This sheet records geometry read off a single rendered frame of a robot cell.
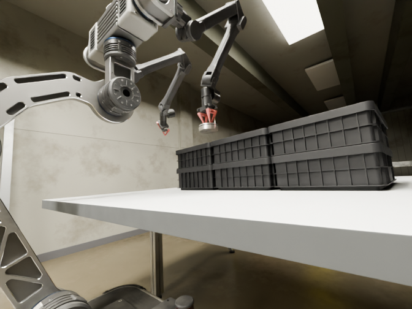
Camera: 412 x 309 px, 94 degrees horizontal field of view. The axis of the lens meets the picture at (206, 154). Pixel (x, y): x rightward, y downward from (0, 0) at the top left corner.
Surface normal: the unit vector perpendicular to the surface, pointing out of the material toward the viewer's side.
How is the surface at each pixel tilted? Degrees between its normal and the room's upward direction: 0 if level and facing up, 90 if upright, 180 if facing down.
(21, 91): 90
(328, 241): 90
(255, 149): 90
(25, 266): 90
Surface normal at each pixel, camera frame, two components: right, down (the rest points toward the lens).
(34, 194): 0.77, -0.13
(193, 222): -0.64, -0.07
